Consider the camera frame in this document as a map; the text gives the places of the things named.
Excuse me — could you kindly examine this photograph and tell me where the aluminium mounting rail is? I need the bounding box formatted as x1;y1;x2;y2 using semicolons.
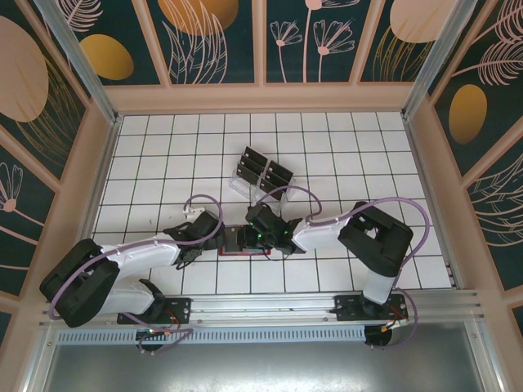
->
38;288;489;327

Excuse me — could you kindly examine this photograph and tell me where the slotted grey cable duct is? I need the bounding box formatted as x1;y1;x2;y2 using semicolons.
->
56;326;365;345

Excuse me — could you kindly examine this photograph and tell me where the clear acrylic card stand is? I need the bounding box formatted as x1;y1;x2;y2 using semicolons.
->
228;145;297;207

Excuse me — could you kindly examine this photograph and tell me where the dark green VIP card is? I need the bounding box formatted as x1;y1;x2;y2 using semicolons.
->
239;154;266;172
244;145;270;163
235;162;262;180
267;159;295;175
261;176;287;192
264;167;292;184

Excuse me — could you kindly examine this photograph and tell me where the aluminium frame post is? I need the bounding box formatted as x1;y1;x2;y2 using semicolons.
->
402;0;475;119
34;0;123;126

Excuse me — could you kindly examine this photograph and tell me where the grey metal sheet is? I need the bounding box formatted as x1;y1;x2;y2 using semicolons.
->
28;322;503;392

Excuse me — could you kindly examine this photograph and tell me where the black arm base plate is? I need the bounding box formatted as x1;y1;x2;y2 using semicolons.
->
333;293;409;323
117;297;193;326

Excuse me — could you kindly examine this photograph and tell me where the red card holder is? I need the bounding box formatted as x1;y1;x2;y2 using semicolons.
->
219;225;273;257

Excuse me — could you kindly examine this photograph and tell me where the purple cable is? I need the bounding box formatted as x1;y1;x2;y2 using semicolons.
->
47;193;224;356
252;185;432;352

